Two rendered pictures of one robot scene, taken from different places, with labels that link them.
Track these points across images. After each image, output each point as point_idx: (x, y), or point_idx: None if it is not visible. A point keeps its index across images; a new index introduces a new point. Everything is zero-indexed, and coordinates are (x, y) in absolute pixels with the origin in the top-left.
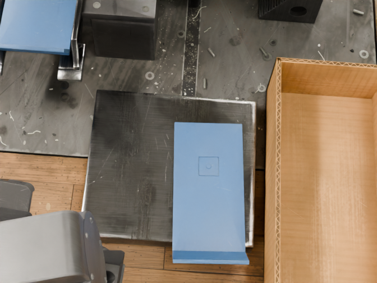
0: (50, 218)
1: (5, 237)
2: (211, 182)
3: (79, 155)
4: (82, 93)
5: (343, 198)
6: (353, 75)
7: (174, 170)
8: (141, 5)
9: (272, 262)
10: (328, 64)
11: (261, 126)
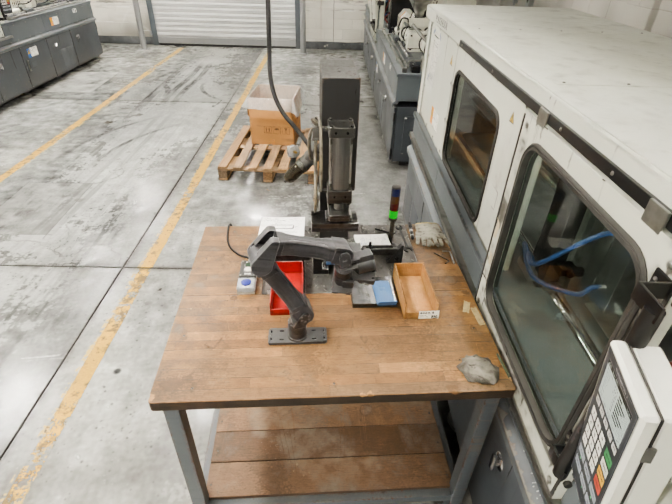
0: (366, 249)
1: (359, 252)
2: (383, 291)
3: None
4: None
5: (418, 294)
6: (414, 266)
7: (373, 290)
8: None
9: (403, 299)
10: (407, 263)
11: (393, 283)
